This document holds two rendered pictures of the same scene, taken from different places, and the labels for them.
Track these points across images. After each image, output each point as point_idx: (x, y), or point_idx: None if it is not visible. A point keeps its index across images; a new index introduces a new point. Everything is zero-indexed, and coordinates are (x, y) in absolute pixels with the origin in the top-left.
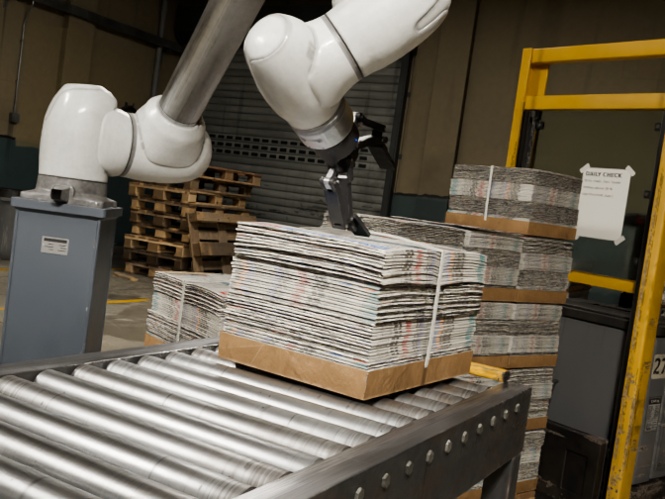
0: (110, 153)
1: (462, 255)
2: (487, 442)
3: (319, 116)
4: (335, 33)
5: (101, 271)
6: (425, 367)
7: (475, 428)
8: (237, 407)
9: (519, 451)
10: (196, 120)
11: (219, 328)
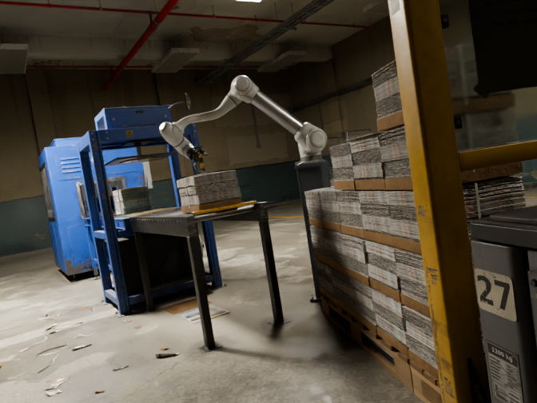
0: (300, 148)
1: (188, 178)
2: (174, 225)
3: (182, 154)
4: None
5: (309, 185)
6: (189, 208)
7: (169, 220)
8: None
9: (188, 236)
10: (294, 132)
11: (306, 203)
